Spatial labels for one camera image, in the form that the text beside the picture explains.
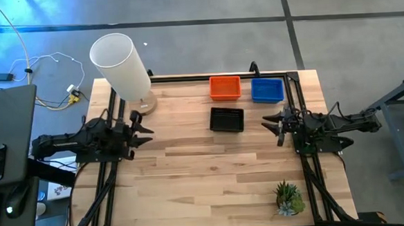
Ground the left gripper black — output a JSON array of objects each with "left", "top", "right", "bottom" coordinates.
[{"left": 117, "top": 110, "right": 156, "bottom": 162}]

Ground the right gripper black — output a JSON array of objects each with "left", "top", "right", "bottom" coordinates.
[{"left": 259, "top": 104, "right": 304, "bottom": 147}]

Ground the blue slotted plastic basket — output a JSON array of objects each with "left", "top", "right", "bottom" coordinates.
[{"left": 250, "top": 76, "right": 286, "bottom": 106}]

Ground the orange slotted plastic basket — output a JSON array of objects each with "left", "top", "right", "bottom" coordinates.
[{"left": 208, "top": 74, "right": 243, "bottom": 103}]

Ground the black slotted plastic basket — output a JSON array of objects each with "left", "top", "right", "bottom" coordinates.
[{"left": 208, "top": 105, "right": 246, "bottom": 135}]

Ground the white shade table lamp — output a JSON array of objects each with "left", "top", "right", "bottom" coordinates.
[{"left": 88, "top": 30, "right": 159, "bottom": 119}]

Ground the small green succulent plant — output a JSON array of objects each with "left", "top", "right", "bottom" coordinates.
[{"left": 273, "top": 178, "right": 307, "bottom": 218}]

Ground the white and yellow plug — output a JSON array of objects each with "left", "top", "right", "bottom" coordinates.
[{"left": 66, "top": 84, "right": 82, "bottom": 105}]

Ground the white printed box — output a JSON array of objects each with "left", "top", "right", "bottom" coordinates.
[{"left": 48, "top": 181, "right": 73, "bottom": 202}]

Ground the white cup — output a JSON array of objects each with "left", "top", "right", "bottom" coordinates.
[{"left": 35, "top": 202, "right": 48, "bottom": 220}]

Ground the grey desk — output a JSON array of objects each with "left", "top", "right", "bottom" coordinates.
[{"left": 0, "top": 84, "right": 44, "bottom": 226}]

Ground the black computer mouse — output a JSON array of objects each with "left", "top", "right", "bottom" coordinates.
[{"left": 3, "top": 186, "right": 30, "bottom": 220}]

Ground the black aluminium table frame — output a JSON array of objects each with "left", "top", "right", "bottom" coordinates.
[{"left": 61, "top": 56, "right": 360, "bottom": 226}]

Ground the white cable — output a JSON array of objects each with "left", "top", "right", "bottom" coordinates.
[{"left": 7, "top": 50, "right": 86, "bottom": 93}]

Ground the grey metal table frame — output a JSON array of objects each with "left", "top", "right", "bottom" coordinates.
[{"left": 365, "top": 71, "right": 404, "bottom": 183}]

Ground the yellow cable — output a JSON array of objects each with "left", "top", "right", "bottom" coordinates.
[{"left": 0, "top": 0, "right": 73, "bottom": 114}]

